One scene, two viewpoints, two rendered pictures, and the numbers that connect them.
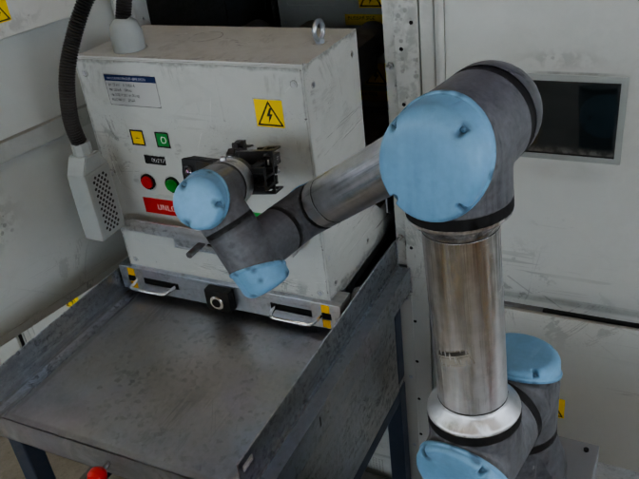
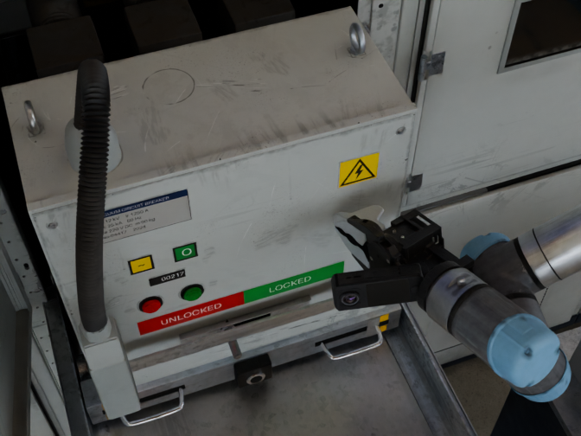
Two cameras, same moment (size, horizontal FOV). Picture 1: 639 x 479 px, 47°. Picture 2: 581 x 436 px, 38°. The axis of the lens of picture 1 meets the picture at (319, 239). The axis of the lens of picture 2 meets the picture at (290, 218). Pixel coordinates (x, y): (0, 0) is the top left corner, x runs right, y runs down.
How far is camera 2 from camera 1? 112 cm
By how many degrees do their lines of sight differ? 42
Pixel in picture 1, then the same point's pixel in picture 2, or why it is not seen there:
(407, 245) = not seen: hidden behind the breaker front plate
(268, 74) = (369, 131)
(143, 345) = not seen: outside the picture
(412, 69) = (390, 23)
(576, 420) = not seen: hidden behind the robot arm
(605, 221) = (562, 99)
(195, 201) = (540, 362)
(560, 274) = (513, 157)
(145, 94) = (165, 214)
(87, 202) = (123, 385)
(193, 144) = (235, 239)
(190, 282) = (205, 375)
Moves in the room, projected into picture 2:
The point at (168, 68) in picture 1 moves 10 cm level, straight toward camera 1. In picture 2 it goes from (213, 172) to (284, 205)
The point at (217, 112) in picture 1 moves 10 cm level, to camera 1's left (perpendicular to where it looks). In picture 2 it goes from (282, 194) to (229, 240)
